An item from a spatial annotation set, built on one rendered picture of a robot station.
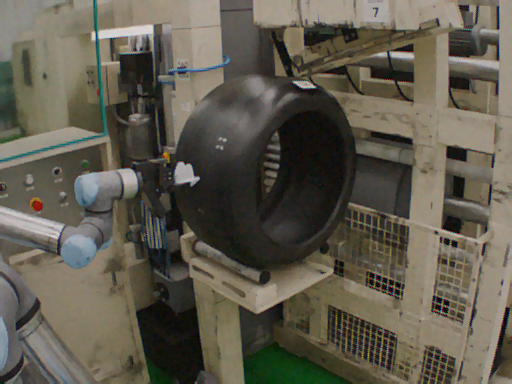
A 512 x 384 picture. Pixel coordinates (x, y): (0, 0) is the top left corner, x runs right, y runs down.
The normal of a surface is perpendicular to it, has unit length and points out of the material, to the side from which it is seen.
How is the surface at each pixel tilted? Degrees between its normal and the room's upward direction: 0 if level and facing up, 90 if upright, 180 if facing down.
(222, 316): 90
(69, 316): 90
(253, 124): 57
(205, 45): 90
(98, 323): 91
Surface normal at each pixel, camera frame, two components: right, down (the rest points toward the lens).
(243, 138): 0.00, -0.12
